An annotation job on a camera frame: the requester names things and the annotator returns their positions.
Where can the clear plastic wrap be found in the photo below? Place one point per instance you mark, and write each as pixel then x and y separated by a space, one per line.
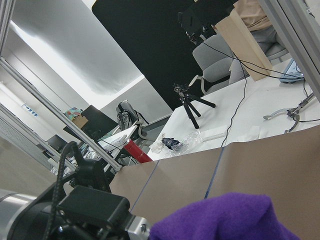
pixel 187 143

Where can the blue teach pendant tablet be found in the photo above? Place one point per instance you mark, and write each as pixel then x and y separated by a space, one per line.
pixel 292 73

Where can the grabber reacher tool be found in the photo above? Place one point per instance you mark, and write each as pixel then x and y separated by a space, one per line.
pixel 293 113

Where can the second grey blue robot arm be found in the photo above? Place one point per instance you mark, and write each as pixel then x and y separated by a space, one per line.
pixel 23 216

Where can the black mini tripod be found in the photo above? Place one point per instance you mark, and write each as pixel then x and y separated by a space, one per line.
pixel 186 98

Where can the folded dark blue umbrella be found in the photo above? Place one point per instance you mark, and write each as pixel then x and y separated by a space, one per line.
pixel 171 143

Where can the brown cardboard sheet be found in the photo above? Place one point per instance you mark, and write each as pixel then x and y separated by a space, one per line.
pixel 244 46

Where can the purple towel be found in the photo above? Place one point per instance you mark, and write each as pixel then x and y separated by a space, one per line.
pixel 232 216

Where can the red cylinder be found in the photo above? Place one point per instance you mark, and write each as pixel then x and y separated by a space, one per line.
pixel 133 149

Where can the black partition panel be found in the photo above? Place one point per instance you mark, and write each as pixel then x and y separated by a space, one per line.
pixel 149 33

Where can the aluminium frame post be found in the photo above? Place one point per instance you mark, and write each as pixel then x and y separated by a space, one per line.
pixel 52 108

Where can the grey backpack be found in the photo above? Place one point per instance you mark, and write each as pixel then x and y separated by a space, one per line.
pixel 128 116

